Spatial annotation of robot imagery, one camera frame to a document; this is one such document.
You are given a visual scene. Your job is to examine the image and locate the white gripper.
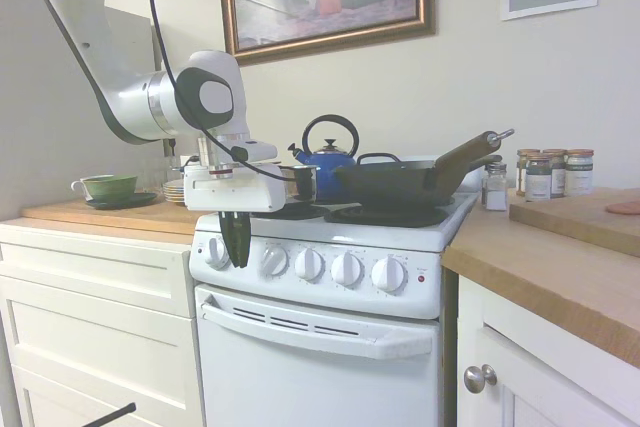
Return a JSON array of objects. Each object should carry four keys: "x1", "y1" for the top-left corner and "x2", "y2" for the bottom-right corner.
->
[{"x1": 182, "y1": 162, "x2": 286, "y2": 269}]

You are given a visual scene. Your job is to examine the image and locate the white electric stove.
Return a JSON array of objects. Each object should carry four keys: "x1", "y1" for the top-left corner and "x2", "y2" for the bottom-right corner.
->
[{"x1": 188, "y1": 154, "x2": 484, "y2": 427}]

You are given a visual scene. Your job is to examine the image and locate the white oven temperature knob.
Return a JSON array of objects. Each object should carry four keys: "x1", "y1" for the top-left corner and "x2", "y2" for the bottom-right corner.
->
[{"x1": 204, "y1": 235, "x2": 232, "y2": 271}]

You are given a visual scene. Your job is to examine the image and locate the stainless steel pot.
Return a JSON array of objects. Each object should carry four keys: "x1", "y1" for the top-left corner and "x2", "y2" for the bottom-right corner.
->
[{"x1": 278, "y1": 164, "x2": 320, "y2": 204}]

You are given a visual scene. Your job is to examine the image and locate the clear drinking glass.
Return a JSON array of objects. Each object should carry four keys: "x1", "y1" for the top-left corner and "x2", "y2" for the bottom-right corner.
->
[{"x1": 144, "y1": 156, "x2": 182, "y2": 188}]

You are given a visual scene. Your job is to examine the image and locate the dark green saucer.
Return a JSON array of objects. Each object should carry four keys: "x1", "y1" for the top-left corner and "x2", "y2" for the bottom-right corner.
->
[{"x1": 84, "y1": 191, "x2": 159, "y2": 211}]

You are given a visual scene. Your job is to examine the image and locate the long wooden cutting board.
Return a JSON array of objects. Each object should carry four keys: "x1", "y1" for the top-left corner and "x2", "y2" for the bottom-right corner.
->
[{"x1": 22, "y1": 194, "x2": 201, "y2": 237}]

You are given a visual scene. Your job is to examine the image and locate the green ceramic cup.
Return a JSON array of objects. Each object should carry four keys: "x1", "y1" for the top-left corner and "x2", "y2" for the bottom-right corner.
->
[{"x1": 80, "y1": 174, "x2": 139, "y2": 202}]

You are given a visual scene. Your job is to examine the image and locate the large black coil burner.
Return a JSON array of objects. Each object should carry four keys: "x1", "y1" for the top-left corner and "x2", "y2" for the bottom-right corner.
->
[{"x1": 323, "y1": 204, "x2": 451, "y2": 228}]

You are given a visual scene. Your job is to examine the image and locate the white drawer cabinet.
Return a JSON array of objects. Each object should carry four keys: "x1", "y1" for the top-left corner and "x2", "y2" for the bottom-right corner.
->
[{"x1": 0, "y1": 224, "x2": 206, "y2": 427}]

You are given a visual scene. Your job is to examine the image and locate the white oven door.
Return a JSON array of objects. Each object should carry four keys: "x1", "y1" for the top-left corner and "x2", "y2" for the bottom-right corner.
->
[{"x1": 193, "y1": 282, "x2": 444, "y2": 427}]

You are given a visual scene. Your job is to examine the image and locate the black thin rod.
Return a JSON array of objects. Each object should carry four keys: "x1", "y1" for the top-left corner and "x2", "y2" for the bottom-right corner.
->
[{"x1": 74, "y1": 401, "x2": 137, "y2": 427}]

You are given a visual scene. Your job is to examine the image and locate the glass salt shaker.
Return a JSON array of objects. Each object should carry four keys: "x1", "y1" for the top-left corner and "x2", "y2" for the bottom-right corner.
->
[{"x1": 481, "y1": 161, "x2": 510, "y2": 212}]

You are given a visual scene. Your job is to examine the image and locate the silver round cabinet knob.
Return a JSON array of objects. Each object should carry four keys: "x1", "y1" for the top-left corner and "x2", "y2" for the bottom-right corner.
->
[{"x1": 463, "y1": 363, "x2": 499, "y2": 395}]

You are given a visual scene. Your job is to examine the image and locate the white door cabinet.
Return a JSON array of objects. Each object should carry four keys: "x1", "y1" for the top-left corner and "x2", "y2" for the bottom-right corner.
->
[{"x1": 454, "y1": 274, "x2": 640, "y2": 427}]

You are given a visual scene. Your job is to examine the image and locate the thick wooden cutting board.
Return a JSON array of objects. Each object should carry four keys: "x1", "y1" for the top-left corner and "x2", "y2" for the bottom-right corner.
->
[{"x1": 508, "y1": 186, "x2": 640, "y2": 258}]

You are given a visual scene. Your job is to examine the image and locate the glass spice jar white contents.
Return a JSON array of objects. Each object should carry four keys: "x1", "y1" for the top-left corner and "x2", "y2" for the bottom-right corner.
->
[{"x1": 564, "y1": 148, "x2": 595, "y2": 197}]

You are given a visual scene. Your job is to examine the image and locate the terracotta round coaster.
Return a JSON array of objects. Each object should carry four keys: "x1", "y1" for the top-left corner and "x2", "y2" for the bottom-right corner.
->
[{"x1": 604, "y1": 200, "x2": 640, "y2": 217}]

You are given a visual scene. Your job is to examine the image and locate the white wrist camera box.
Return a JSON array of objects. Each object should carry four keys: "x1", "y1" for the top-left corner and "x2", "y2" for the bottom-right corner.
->
[{"x1": 219, "y1": 140, "x2": 279, "y2": 164}]

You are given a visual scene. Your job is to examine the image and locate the blue kettle black handle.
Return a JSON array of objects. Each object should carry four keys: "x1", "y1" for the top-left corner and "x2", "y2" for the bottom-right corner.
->
[{"x1": 287, "y1": 114, "x2": 361, "y2": 201}]

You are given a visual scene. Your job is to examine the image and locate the white oven door handle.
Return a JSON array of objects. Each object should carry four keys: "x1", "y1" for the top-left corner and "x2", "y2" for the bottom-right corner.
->
[{"x1": 199, "y1": 295, "x2": 434, "y2": 361}]

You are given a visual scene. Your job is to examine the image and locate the black wok wooden handle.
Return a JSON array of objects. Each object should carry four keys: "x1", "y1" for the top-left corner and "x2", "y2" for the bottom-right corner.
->
[{"x1": 329, "y1": 127, "x2": 516, "y2": 208}]

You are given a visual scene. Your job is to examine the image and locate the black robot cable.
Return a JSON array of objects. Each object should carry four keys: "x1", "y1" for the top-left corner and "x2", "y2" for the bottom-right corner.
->
[{"x1": 129, "y1": 0, "x2": 301, "y2": 183}]

